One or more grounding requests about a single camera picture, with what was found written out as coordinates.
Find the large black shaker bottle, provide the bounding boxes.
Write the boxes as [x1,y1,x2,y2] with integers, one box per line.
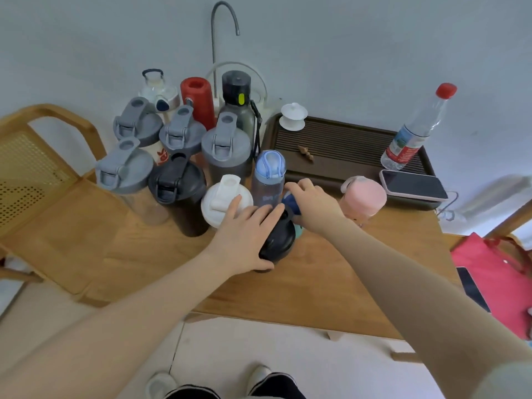
[148,153,210,237]

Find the small black shaker bottle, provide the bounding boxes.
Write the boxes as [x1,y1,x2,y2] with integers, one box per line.
[257,203,297,273]

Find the dark wooden tea tray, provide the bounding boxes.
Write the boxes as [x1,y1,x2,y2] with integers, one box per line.
[260,113,442,211]

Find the white printed shaker, grey lid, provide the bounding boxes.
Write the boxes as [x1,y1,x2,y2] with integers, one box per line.
[113,96,169,167]

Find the white lid shaker bottle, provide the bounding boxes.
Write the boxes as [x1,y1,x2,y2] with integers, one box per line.
[201,174,254,229]

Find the grey gooseneck faucet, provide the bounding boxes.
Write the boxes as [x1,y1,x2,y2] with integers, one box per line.
[210,1,241,65]

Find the dark tablet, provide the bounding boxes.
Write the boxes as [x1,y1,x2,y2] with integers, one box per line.
[456,267,491,313]

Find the clear shaker with grey lid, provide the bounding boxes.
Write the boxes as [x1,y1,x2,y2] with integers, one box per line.
[95,137,169,227]

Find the brown shaker with grey lid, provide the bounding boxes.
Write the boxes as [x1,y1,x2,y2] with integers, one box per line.
[159,105,208,163]

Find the person's black trousers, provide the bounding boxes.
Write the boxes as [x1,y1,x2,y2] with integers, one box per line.
[165,372,307,399]

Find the wooden rattan chair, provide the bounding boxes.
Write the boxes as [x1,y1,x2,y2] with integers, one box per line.
[0,104,130,307]

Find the dark bottle with yellow button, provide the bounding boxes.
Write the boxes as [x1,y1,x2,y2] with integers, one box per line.
[219,70,262,151]

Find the wooden chair frame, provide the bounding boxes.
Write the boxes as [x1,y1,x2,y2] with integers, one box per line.
[483,199,532,246]

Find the red bag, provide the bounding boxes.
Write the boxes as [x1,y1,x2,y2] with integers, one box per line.
[451,233,532,340]

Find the plastic water bottle, red cap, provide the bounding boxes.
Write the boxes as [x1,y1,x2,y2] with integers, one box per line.
[380,83,458,171]

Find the person's left forearm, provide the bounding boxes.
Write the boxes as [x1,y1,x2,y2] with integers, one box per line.
[0,250,233,399]

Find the clear bottle with white lid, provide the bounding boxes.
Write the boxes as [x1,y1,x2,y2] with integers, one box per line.
[138,69,181,123]

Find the pink bottle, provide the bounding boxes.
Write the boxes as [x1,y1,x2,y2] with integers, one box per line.
[340,175,388,227]

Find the dark grey shaker, grey lid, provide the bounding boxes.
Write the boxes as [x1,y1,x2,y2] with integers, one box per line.
[201,111,254,188]

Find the person's white shoe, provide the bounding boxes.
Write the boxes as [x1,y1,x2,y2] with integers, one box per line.
[145,371,179,399]
[247,365,273,393]

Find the person's right white shoe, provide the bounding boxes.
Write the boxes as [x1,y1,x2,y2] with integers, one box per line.
[247,365,273,393]

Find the person's left white shoe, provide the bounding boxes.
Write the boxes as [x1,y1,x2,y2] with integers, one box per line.
[145,371,179,399]

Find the person's right hand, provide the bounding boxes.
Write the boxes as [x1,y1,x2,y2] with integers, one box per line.
[284,178,346,236]

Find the person's right forearm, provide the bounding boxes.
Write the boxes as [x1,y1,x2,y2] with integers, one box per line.
[321,218,532,399]

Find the grey bottle with light-blue lid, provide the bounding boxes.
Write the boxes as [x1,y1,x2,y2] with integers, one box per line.
[250,150,287,209]

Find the person's left hand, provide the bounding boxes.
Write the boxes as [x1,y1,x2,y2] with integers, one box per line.
[206,194,287,277]

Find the smartphone with pink case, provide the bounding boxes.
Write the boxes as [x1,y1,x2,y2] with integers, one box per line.
[378,169,450,202]

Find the white lidded tea cup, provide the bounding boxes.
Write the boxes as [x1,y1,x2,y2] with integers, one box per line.
[279,103,308,132]

